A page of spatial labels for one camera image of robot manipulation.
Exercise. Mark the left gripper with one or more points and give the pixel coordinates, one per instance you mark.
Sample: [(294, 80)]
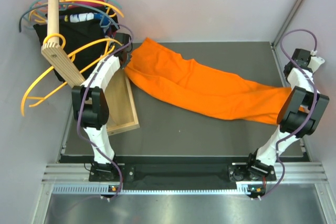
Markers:
[(123, 64)]

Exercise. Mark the orange trousers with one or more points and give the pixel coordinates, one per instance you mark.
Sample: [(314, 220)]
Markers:
[(167, 76)]

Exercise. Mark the yellow hanger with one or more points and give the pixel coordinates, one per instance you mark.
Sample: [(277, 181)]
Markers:
[(78, 51), (41, 10)]

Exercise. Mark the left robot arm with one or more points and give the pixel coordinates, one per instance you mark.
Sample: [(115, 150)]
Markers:
[(91, 111)]

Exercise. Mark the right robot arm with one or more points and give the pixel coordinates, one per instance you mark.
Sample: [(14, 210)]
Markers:
[(299, 116)]

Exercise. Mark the teal hanger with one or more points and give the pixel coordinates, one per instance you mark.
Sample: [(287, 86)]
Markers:
[(53, 7)]

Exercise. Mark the blue hanging garment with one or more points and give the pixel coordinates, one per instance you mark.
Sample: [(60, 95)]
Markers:
[(106, 25)]

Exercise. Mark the black hanging garment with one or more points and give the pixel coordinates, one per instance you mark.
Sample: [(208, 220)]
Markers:
[(78, 30)]

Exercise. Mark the wooden rack pole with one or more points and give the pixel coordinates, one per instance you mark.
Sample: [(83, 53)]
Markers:
[(52, 51)]

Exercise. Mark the wooden rack base tray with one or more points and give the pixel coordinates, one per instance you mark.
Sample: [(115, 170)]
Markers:
[(122, 111)]

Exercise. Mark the corner aluminium profile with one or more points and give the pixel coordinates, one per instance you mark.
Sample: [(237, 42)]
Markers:
[(291, 15)]

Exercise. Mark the aluminium frame rail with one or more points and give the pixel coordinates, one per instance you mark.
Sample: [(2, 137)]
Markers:
[(300, 194)]

